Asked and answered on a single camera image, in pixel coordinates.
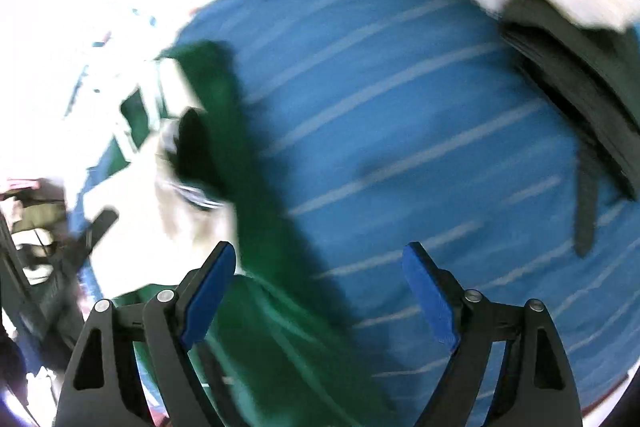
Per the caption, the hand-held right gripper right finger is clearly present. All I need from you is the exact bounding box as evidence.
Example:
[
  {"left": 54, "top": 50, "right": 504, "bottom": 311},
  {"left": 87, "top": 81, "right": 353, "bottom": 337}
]
[{"left": 402, "top": 241, "right": 583, "bottom": 427}]

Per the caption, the blue striped quilt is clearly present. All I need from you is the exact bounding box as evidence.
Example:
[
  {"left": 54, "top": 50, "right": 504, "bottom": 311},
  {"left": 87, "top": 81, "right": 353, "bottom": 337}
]
[{"left": 65, "top": 0, "right": 640, "bottom": 427}]

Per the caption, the green garment with white stripes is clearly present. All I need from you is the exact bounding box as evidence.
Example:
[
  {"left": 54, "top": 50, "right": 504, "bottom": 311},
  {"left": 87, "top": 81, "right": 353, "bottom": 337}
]
[{"left": 120, "top": 39, "right": 401, "bottom": 427}]

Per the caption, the dark garment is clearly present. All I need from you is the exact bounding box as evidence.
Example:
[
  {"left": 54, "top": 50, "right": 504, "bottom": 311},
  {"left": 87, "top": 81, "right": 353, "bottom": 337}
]
[{"left": 500, "top": 0, "right": 640, "bottom": 258}]

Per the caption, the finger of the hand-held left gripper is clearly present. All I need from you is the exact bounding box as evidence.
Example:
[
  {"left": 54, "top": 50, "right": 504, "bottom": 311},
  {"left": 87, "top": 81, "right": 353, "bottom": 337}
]
[{"left": 170, "top": 106, "right": 231, "bottom": 212}]

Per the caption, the dark clutter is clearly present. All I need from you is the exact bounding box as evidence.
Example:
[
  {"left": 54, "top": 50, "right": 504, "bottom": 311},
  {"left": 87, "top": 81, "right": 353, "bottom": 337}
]
[{"left": 0, "top": 177, "right": 88, "bottom": 368}]

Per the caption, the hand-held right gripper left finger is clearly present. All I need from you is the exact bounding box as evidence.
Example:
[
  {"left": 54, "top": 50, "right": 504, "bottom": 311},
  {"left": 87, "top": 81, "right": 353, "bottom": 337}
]
[{"left": 54, "top": 241, "right": 237, "bottom": 427}]

